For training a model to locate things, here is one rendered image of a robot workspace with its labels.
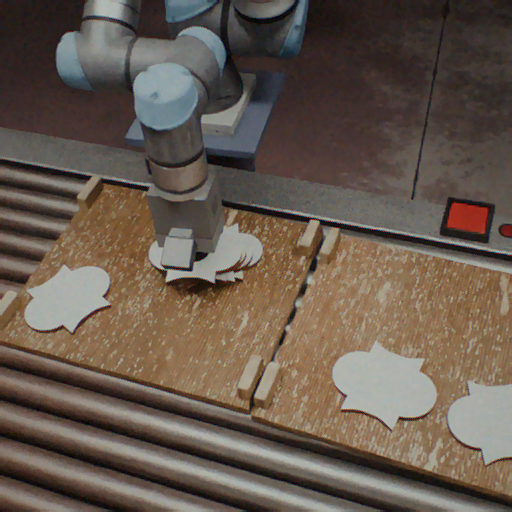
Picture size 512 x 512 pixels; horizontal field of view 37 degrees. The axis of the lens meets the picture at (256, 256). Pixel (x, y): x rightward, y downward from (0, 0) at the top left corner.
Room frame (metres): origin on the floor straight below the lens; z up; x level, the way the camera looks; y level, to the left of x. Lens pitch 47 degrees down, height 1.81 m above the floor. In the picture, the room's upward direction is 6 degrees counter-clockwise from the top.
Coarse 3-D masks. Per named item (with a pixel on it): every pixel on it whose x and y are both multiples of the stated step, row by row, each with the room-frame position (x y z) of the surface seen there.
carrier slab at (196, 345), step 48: (144, 192) 0.98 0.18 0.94; (96, 240) 0.88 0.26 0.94; (144, 240) 0.87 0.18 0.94; (288, 240) 0.83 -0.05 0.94; (144, 288) 0.77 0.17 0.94; (240, 288) 0.75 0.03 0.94; (288, 288) 0.74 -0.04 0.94; (0, 336) 0.70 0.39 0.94; (48, 336) 0.69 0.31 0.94; (96, 336) 0.68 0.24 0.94; (144, 336) 0.67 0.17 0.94; (192, 336) 0.66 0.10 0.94; (240, 336) 0.66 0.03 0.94; (144, 384) 0.60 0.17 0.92; (192, 384) 0.58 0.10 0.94
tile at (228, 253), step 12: (228, 240) 0.80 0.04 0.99; (156, 252) 0.79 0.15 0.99; (216, 252) 0.78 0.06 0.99; (228, 252) 0.78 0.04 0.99; (240, 252) 0.77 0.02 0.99; (156, 264) 0.77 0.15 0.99; (204, 264) 0.76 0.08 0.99; (216, 264) 0.75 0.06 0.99; (228, 264) 0.75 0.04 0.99; (168, 276) 0.74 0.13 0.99; (180, 276) 0.74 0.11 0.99; (192, 276) 0.74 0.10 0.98; (204, 276) 0.73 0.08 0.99
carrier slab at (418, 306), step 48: (336, 288) 0.73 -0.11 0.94; (384, 288) 0.72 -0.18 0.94; (432, 288) 0.71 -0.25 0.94; (480, 288) 0.70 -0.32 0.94; (288, 336) 0.65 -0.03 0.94; (336, 336) 0.64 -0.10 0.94; (384, 336) 0.63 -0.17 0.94; (432, 336) 0.62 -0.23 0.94; (480, 336) 0.61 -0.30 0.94; (288, 384) 0.57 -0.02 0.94; (480, 384) 0.54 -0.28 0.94; (336, 432) 0.49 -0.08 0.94; (384, 432) 0.48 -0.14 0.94; (432, 432) 0.47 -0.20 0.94; (480, 480) 0.40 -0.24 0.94
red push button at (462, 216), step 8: (456, 208) 0.87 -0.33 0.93; (464, 208) 0.87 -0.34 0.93; (472, 208) 0.87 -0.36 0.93; (480, 208) 0.87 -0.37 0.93; (488, 208) 0.87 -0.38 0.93; (448, 216) 0.86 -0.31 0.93; (456, 216) 0.86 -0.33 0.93; (464, 216) 0.85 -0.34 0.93; (472, 216) 0.85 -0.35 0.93; (480, 216) 0.85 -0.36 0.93; (448, 224) 0.84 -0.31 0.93; (456, 224) 0.84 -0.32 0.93; (464, 224) 0.84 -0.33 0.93; (472, 224) 0.83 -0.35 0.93; (480, 224) 0.83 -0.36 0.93; (480, 232) 0.82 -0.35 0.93
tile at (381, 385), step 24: (360, 360) 0.59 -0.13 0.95; (384, 360) 0.58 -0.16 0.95; (408, 360) 0.58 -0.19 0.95; (336, 384) 0.55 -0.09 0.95; (360, 384) 0.55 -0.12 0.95; (384, 384) 0.55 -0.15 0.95; (408, 384) 0.54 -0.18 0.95; (432, 384) 0.54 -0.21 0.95; (360, 408) 0.51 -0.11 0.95; (384, 408) 0.51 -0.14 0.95; (408, 408) 0.51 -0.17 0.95; (432, 408) 0.51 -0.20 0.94
